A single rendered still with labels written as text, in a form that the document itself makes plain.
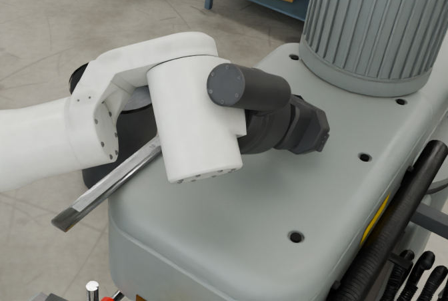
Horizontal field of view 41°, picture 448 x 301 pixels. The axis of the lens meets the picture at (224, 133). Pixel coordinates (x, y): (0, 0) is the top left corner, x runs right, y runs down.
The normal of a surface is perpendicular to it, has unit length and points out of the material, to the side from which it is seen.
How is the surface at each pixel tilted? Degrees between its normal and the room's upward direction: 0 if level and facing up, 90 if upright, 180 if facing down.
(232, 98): 59
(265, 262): 0
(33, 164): 88
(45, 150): 70
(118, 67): 47
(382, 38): 90
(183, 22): 0
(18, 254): 0
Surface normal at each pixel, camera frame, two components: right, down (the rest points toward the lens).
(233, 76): -0.47, -0.02
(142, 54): -0.12, -0.11
